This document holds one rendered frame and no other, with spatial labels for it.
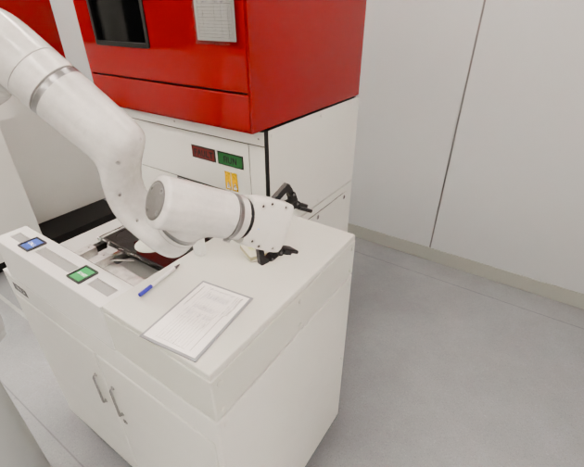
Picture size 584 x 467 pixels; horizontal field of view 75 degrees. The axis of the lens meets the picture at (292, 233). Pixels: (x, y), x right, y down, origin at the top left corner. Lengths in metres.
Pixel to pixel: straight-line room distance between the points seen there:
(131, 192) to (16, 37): 0.25
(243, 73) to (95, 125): 0.63
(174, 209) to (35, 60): 0.27
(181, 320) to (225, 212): 0.34
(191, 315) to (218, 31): 0.78
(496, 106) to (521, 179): 0.44
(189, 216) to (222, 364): 0.32
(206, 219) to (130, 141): 0.16
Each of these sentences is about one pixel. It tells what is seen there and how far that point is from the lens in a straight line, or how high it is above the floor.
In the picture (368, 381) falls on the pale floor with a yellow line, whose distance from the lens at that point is 2.00.
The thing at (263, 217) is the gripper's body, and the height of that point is 1.23.
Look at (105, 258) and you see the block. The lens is 1.27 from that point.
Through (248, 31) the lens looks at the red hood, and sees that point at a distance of 1.15.
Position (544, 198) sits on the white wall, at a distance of 2.58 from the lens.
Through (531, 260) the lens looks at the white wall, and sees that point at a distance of 2.76.
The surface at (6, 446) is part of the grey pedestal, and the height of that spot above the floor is 0.44.
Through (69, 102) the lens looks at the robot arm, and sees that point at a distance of 0.64.
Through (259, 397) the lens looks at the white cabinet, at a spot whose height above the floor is 0.75.
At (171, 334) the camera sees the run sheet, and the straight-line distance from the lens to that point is 0.85.
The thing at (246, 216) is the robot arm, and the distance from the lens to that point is 0.65.
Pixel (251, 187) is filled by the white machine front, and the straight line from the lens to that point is 1.33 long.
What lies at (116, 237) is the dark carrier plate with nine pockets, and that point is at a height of 0.90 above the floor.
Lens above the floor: 1.55
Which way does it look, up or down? 31 degrees down
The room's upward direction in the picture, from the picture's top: straight up
